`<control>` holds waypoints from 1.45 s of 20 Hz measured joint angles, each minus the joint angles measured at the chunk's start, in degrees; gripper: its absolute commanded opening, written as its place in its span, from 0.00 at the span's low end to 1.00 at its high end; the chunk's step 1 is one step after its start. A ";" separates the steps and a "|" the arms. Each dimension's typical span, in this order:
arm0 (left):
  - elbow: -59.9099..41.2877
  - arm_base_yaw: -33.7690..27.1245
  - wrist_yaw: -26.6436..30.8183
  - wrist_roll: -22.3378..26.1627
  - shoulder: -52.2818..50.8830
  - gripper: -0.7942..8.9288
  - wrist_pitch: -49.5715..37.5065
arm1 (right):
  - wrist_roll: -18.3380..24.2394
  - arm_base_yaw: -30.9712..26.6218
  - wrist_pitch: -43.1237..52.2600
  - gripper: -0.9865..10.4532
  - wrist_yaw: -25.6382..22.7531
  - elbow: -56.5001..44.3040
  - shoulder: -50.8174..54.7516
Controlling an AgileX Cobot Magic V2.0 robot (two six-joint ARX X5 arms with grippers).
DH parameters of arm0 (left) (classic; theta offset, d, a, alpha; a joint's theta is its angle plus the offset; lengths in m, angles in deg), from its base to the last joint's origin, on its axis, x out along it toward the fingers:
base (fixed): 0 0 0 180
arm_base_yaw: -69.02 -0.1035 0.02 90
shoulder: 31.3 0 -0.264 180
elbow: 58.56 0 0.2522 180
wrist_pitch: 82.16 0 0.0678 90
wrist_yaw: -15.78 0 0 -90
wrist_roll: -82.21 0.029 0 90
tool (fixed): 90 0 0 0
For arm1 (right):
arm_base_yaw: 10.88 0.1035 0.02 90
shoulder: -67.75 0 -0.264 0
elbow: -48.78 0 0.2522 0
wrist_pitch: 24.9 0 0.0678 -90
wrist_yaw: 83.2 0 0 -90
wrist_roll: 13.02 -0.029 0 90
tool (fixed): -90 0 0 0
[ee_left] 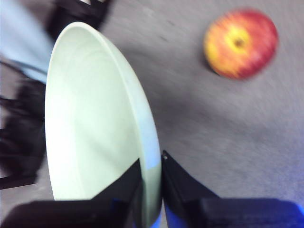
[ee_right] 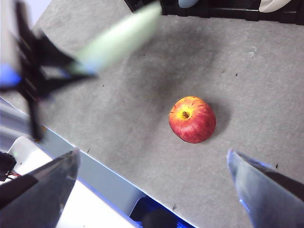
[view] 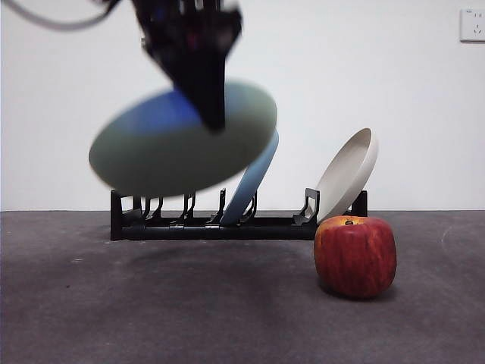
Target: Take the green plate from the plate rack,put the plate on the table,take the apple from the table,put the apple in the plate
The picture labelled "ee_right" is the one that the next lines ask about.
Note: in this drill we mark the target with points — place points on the black plate rack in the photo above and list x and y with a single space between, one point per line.
225 9

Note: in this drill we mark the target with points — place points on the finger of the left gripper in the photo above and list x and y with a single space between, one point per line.
61 83
52 54

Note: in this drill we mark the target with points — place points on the white base panel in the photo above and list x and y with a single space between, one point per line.
31 152

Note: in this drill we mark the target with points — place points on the beige plate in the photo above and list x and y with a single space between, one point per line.
273 5

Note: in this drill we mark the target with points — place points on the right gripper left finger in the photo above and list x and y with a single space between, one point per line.
40 197

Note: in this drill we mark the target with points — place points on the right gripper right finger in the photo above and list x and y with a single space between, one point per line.
268 197

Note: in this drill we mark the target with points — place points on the red apple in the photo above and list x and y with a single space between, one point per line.
192 121

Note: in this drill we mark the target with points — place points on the blue plate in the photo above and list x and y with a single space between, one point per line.
187 2

